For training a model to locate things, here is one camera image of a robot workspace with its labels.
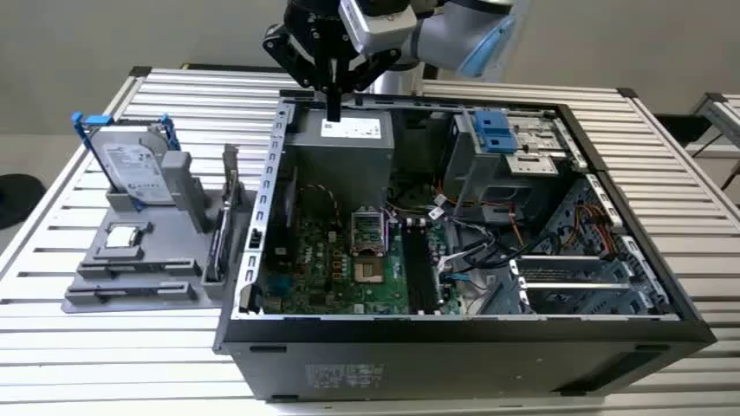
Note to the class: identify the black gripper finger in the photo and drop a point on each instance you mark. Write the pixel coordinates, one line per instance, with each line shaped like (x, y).
(289, 56)
(369, 69)

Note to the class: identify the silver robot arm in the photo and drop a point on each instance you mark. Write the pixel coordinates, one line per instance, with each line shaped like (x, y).
(445, 34)

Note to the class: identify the black RAM slot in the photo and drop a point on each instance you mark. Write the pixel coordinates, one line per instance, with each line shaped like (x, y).
(424, 268)
(411, 268)
(417, 268)

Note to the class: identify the grey power supply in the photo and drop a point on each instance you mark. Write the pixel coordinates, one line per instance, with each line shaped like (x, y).
(341, 169)

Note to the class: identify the grey metal drive cage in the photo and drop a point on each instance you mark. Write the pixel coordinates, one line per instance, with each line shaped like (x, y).
(480, 173)

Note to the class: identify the hard disk in blue carrier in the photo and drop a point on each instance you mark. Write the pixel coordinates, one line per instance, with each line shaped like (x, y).
(129, 164)

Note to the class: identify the black case fan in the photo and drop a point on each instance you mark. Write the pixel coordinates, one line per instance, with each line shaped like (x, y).
(287, 225)

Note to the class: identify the CPU socket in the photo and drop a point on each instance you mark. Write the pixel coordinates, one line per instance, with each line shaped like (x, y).
(369, 271)

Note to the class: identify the grey parts rack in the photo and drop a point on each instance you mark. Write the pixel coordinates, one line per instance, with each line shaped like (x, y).
(168, 242)

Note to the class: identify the silver CPU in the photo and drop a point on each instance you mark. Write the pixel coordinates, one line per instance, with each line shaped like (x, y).
(121, 237)

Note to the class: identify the green motherboard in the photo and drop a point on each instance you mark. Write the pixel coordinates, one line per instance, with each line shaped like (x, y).
(369, 297)

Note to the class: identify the black round stand base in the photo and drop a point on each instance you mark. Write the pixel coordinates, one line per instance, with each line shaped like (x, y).
(20, 199)

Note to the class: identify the black PC case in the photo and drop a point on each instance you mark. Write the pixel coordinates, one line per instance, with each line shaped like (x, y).
(463, 368)

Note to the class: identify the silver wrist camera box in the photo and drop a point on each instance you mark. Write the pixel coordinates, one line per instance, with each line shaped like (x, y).
(376, 26)

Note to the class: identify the blue plastic drive bracket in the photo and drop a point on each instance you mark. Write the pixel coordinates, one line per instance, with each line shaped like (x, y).
(491, 130)

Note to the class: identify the silver slot cover bracket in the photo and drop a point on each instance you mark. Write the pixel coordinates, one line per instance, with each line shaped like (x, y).
(560, 259)
(577, 287)

